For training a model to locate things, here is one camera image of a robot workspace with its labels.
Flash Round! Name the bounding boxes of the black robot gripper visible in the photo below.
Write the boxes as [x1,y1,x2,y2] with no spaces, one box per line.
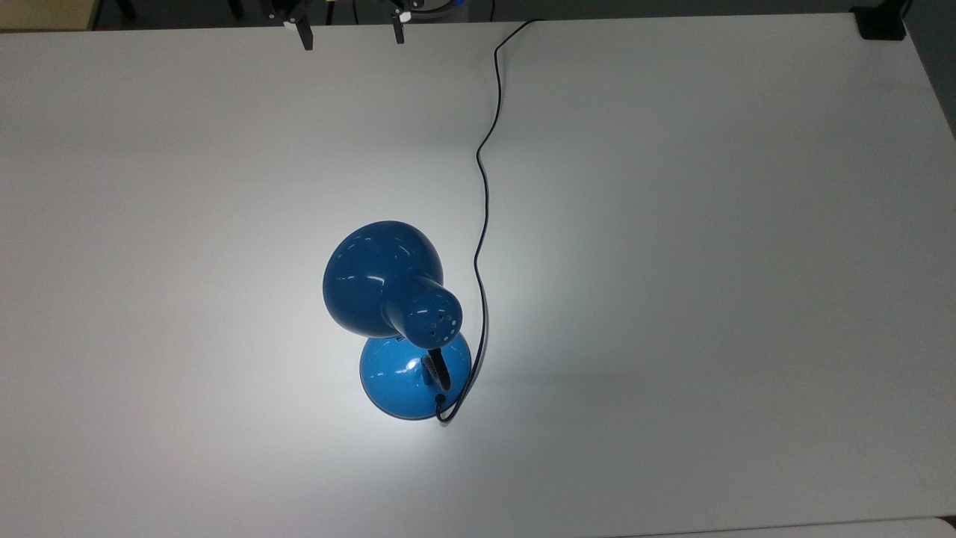
[267,0,420,52]

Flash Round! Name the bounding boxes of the black table clamp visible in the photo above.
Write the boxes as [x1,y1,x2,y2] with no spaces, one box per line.
[851,0,913,41]

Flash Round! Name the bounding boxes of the black lamp power cable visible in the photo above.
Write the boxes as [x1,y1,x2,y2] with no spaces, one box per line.
[435,17,547,427]

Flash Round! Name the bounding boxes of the light wooden furniture piece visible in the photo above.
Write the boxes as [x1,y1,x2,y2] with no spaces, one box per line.
[0,0,103,32]

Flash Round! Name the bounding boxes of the blue desk lamp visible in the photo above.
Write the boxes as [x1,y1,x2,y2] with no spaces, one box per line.
[322,220,473,421]

